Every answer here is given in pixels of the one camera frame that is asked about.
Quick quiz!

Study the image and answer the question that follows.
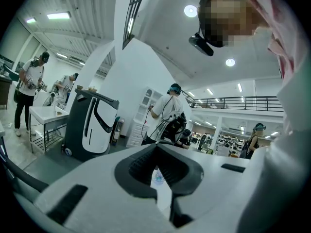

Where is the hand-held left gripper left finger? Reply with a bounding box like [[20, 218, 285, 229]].
[[34, 144, 175, 233]]

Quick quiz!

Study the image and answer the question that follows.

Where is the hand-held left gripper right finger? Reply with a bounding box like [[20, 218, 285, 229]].
[[157, 144, 264, 233]]

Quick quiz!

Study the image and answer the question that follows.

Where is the clear water bottle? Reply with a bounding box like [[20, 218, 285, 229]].
[[152, 169, 168, 186]]

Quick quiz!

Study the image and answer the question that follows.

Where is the grey floor box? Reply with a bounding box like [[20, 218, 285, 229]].
[[109, 116, 125, 145]]

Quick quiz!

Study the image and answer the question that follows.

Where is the black white service robot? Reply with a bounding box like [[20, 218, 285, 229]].
[[63, 88, 120, 162]]

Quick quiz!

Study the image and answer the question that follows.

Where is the black backpack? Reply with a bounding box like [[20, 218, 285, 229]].
[[164, 113, 188, 143]]

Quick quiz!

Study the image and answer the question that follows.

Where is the white display cabinet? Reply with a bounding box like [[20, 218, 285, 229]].
[[125, 86, 164, 148]]

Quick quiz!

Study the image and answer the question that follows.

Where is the black metal railing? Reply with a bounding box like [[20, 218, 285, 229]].
[[122, 0, 150, 50], [181, 90, 284, 112]]

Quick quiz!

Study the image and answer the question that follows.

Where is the white sink stand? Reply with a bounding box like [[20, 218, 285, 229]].
[[28, 105, 70, 154]]

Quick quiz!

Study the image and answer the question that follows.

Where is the dark wooden counter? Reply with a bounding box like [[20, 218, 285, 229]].
[[0, 75, 13, 110]]

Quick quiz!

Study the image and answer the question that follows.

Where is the person's head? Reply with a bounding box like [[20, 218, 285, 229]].
[[198, 0, 259, 48]]

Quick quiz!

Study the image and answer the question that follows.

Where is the pink shirt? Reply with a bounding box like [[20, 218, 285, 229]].
[[245, 0, 311, 233]]

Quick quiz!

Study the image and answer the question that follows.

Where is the black head-worn camera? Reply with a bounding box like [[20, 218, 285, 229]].
[[189, 32, 214, 57]]

